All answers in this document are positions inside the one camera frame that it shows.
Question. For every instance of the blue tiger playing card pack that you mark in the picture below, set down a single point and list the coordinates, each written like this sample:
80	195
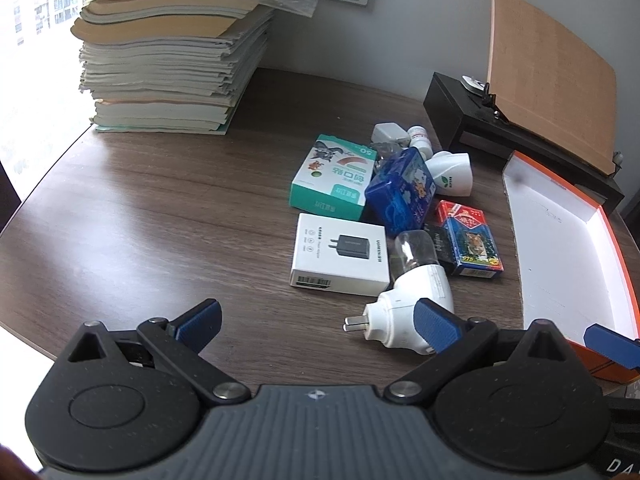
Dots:
472	245

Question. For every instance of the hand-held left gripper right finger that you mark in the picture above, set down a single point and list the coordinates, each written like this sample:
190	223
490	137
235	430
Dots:
436	327

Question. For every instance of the white plug-in heater green leaf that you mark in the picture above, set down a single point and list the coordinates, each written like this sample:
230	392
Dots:
452	172

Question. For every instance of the white charger box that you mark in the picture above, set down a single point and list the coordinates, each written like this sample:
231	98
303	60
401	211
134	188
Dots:
340	255

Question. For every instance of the orange cardboard box white inside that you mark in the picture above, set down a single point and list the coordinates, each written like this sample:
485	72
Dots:
560	240

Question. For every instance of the blue cartoon print box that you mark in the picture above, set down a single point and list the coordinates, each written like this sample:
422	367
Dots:
400	195

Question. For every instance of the white plug-in heater clear bottle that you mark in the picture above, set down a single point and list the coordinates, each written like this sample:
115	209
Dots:
415	290

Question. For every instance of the small crumpled clear plastic bag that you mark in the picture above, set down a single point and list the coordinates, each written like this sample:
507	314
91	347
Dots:
387	155

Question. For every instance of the red playing card pack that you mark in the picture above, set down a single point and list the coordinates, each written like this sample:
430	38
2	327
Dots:
452	210

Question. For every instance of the white medicine bottle orange stripe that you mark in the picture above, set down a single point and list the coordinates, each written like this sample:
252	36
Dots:
420	140

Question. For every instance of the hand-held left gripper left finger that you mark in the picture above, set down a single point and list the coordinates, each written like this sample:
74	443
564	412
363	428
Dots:
200	321

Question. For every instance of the small white round object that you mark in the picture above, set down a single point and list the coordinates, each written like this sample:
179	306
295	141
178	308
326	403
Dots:
472	83

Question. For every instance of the stack of books and papers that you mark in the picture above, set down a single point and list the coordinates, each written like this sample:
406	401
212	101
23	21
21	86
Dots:
165	60

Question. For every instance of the white power adapter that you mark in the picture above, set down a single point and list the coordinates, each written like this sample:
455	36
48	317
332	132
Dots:
387	133

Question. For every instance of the green white bandage box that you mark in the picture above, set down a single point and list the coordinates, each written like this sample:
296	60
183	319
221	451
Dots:
332	175

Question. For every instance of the black monitor riser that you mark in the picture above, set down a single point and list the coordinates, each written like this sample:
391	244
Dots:
460	105

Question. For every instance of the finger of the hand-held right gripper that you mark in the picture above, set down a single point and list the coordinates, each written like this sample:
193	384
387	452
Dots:
612	345

